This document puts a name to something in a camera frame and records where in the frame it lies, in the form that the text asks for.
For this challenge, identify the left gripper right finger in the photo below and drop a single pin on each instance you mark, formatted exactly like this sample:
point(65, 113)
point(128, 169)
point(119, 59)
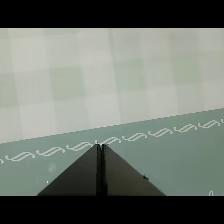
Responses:
point(126, 178)

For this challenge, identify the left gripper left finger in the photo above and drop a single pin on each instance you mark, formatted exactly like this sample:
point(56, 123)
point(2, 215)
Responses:
point(78, 176)

